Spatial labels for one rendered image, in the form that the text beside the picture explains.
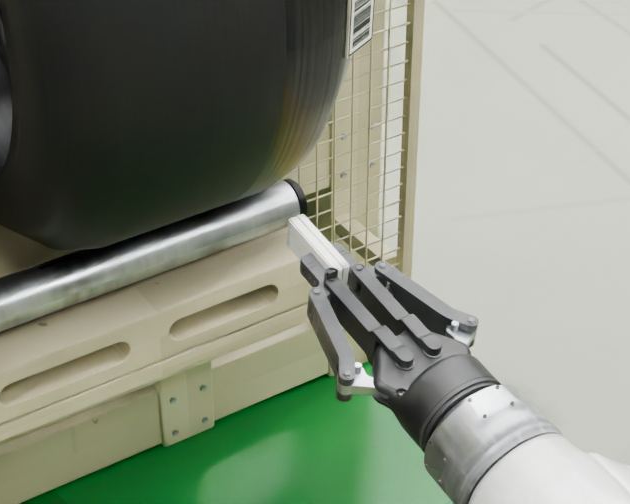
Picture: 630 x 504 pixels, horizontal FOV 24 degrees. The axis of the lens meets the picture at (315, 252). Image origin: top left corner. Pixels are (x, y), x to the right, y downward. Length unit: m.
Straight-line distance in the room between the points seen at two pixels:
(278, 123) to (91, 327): 0.28
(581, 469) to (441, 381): 0.12
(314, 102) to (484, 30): 2.52
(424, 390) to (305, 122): 0.28
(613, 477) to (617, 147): 2.30
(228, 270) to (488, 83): 2.14
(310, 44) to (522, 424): 0.35
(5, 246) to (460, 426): 0.68
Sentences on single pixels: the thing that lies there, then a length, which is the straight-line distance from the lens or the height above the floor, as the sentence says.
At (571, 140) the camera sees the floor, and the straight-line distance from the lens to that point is 3.28.
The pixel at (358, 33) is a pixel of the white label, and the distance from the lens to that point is 1.21.
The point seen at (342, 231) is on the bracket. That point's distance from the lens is 2.36.
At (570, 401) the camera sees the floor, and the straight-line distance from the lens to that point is 2.58.
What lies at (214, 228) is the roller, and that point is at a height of 0.91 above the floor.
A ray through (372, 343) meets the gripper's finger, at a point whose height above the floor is 0.99.
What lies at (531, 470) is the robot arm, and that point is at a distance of 0.99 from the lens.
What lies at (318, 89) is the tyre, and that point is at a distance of 1.20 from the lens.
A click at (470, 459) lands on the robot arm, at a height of 1.00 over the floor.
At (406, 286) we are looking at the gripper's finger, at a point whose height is 1.01.
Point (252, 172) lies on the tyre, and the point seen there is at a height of 1.02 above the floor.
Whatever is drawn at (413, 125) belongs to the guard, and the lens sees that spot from 2.15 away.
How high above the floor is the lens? 1.70
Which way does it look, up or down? 36 degrees down
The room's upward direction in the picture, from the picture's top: straight up
